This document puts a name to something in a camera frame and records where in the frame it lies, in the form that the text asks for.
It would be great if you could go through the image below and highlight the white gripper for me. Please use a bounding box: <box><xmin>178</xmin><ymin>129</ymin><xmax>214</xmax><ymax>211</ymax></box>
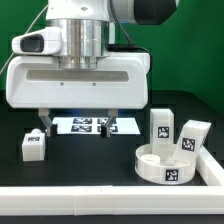
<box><xmin>6</xmin><ymin>53</ymin><xmax>150</xmax><ymax>138</ymax></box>

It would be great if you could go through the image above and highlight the white round stool seat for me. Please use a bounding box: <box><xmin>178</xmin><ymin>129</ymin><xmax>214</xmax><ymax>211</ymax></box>
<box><xmin>135</xmin><ymin>144</ymin><xmax>196</xmax><ymax>185</ymax></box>

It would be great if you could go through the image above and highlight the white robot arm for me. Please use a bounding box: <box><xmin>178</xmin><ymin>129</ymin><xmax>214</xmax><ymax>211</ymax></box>
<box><xmin>6</xmin><ymin>0</ymin><xmax>179</xmax><ymax>137</ymax></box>

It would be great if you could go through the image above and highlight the white fiducial marker sheet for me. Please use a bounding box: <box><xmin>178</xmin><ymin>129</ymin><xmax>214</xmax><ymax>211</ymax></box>
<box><xmin>53</xmin><ymin>117</ymin><xmax>140</xmax><ymax>135</ymax></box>

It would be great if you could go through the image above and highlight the white front fence rail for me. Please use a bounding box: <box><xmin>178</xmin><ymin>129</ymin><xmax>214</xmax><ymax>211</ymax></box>
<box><xmin>0</xmin><ymin>186</ymin><xmax>224</xmax><ymax>216</ymax></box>

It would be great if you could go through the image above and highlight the white fence rail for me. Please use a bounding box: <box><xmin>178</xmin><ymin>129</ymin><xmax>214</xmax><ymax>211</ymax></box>
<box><xmin>196</xmin><ymin>147</ymin><xmax>224</xmax><ymax>187</ymax></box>
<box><xmin>0</xmin><ymin>186</ymin><xmax>224</xmax><ymax>216</ymax></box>

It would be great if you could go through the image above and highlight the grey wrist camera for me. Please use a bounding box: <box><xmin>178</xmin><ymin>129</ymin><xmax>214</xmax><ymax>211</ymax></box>
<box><xmin>12</xmin><ymin>27</ymin><xmax>62</xmax><ymax>55</ymax></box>

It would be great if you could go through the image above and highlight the white cable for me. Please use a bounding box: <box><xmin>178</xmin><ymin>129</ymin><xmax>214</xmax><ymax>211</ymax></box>
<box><xmin>0</xmin><ymin>3</ymin><xmax>49</xmax><ymax>76</ymax></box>

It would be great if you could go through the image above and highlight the white right fence rail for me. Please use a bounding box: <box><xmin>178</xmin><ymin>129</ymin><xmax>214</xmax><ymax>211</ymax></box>
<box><xmin>196</xmin><ymin>147</ymin><xmax>224</xmax><ymax>187</ymax></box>

